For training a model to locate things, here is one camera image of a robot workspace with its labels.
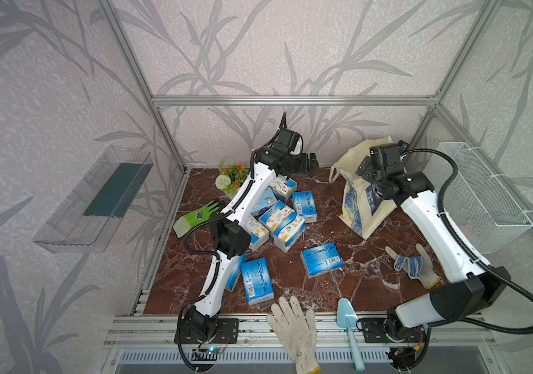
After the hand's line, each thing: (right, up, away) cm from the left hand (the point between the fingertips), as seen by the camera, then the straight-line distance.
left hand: (311, 166), depth 86 cm
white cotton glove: (-6, -54, -14) cm, 56 cm away
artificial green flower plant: (-32, -4, +11) cm, 34 cm away
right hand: (+20, -2, -9) cm, 22 cm away
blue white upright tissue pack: (-1, -15, +13) cm, 20 cm away
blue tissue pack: (+3, -34, -4) cm, 34 cm away
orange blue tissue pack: (-8, -25, +1) cm, 27 cm away
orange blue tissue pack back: (-10, -8, +18) cm, 23 cm away
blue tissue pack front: (-19, -40, -9) cm, 45 cm away
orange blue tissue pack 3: (-20, -26, +3) cm, 33 cm away
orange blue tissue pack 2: (-14, -20, +8) cm, 25 cm away
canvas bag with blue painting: (+21, -16, +1) cm, 26 cm away
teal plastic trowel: (+11, -51, -10) cm, 53 cm away
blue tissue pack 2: (-27, -38, -5) cm, 47 cm away
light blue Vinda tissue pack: (-17, -13, +16) cm, 27 cm away
